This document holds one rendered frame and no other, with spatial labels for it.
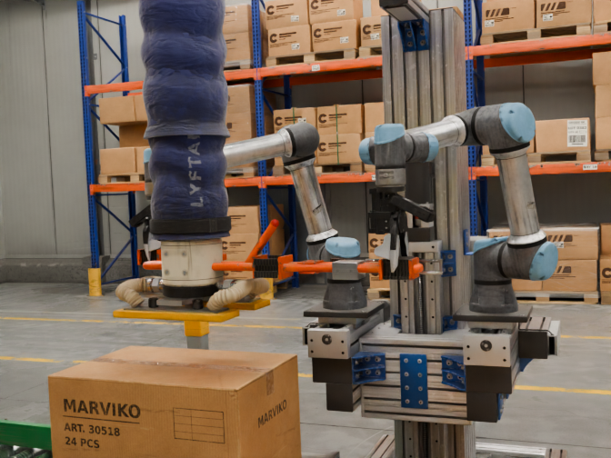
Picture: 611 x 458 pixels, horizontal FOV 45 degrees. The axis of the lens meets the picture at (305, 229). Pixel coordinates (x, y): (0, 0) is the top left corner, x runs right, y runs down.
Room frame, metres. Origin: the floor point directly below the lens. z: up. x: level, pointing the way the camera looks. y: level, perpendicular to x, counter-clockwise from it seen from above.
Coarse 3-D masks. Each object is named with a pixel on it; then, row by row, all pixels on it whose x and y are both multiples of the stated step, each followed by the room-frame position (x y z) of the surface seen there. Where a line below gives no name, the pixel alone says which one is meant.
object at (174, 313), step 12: (120, 312) 2.01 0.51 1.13; (132, 312) 2.00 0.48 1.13; (144, 312) 1.98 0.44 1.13; (156, 312) 1.97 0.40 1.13; (168, 312) 1.96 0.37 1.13; (180, 312) 1.95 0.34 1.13; (192, 312) 1.94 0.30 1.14; (204, 312) 1.92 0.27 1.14; (216, 312) 1.91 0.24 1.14; (228, 312) 1.93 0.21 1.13
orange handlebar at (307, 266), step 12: (144, 264) 2.12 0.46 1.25; (156, 264) 2.10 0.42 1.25; (216, 264) 2.02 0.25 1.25; (228, 264) 2.01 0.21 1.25; (240, 264) 2.00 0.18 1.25; (288, 264) 1.94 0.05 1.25; (300, 264) 1.93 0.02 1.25; (312, 264) 1.92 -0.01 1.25; (324, 264) 1.90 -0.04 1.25; (360, 264) 1.87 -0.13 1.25; (372, 264) 1.86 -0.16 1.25; (420, 264) 1.83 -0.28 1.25
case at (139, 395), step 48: (48, 384) 2.08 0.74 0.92; (96, 384) 2.01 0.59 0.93; (144, 384) 1.96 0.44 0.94; (192, 384) 1.91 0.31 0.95; (240, 384) 1.89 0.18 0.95; (288, 384) 2.15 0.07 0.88; (96, 432) 2.02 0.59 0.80; (144, 432) 1.96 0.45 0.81; (192, 432) 1.90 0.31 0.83; (240, 432) 1.86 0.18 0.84; (288, 432) 2.14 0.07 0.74
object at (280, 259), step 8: (256, 256) 1.98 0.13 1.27; (264, 256) 2.02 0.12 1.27; (272, 256) 2.04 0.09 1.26; (280, 256) 1.95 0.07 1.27; (288, 256) 1.98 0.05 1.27; (256, 264) 1.95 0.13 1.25; (264, 264) 1.95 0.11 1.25; (272, 264) 1.94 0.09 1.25; (280, 264) 1.94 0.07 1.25; (256, 272) 1.95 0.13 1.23; (264, 272) 1.95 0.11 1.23; (272, 272) 1.94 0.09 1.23; (280, 272) 1.94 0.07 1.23; (288, 272) 1.98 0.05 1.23
